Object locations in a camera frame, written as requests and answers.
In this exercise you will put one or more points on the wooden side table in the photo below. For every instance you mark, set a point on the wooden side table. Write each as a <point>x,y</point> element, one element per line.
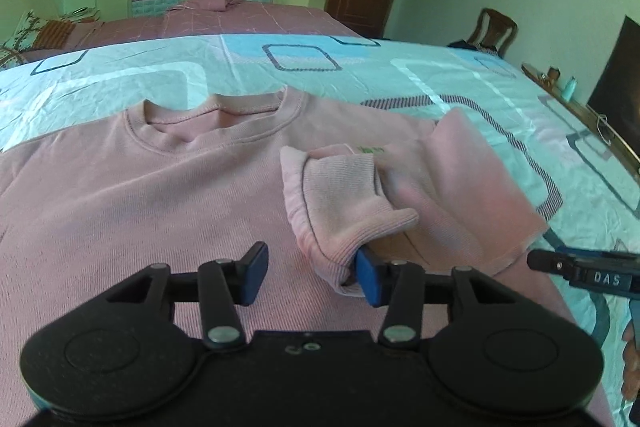
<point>591,119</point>

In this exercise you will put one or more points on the teal bottle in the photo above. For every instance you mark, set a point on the teal bottle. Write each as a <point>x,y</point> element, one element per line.
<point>569,89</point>

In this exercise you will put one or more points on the white patterned pillow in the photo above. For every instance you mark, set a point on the white patterned pillow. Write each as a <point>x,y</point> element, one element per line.
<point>13,49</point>

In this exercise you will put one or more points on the black television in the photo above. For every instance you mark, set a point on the black television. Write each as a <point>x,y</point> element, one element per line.
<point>617,93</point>

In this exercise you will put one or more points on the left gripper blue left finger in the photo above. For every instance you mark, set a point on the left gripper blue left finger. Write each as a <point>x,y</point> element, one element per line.
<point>244,276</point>

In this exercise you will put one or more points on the light blue patterned bedsheet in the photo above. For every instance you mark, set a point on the light blue patterned bedsheet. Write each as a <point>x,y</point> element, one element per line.
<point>587,198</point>

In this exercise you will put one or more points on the pink sweatshirt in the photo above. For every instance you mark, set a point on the pink sweatshirt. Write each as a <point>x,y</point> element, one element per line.
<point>84,207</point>

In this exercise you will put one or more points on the pink checked bed cover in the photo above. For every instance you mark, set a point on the pink checked bed cover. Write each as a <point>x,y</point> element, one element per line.
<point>186,20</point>

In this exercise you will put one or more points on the folded pink blanket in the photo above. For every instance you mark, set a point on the folded pink blanket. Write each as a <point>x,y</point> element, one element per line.
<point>206,5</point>

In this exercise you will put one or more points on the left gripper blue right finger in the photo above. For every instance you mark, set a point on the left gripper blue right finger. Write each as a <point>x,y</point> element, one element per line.
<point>379,279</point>

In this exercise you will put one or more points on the orange striped pillow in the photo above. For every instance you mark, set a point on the orange striped pillow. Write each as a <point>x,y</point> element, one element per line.
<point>53,35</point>

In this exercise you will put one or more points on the wooden chair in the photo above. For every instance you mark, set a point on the wooden chair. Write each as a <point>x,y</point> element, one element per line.
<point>493,34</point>

